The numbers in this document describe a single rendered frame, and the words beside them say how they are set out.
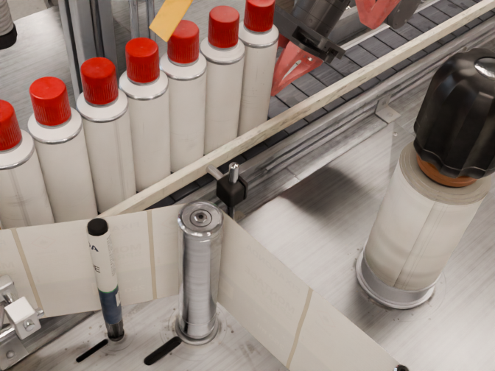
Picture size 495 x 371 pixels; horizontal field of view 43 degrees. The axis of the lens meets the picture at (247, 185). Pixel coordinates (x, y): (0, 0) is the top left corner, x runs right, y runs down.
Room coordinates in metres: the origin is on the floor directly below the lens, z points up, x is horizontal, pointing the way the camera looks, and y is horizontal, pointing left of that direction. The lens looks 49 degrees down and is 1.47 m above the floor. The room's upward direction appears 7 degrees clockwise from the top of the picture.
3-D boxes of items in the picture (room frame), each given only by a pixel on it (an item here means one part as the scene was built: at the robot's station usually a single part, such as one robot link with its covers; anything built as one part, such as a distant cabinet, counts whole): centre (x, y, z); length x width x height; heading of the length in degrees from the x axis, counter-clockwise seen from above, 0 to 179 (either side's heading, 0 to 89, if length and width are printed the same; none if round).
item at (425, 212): (0.40, -0.18, 1.03); 0.09 x 0.09 x 0.30
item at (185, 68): (0.53, 0.09, 0.98); 0.05 x 0.05 x 0.20
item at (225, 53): (0.57, 0.05, 0.98); 0.05 x 0.05 x 0.20
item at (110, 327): (0.29, 0.11, 0.97); 0.02 x 0.02 x 0.19
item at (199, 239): (0.31, 0.03, 0.97); 0.05 x 0.05 x 0.19
